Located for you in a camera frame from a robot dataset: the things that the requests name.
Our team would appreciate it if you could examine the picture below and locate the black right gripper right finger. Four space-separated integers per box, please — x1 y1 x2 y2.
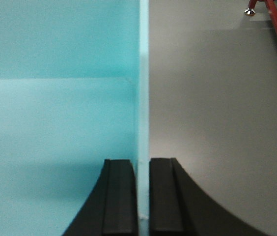
149 158 264 236

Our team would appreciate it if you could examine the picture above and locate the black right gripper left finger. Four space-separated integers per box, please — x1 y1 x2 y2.
63 159 139 236

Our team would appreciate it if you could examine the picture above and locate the light blue plastic bin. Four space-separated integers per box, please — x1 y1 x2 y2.
0 0 149 236

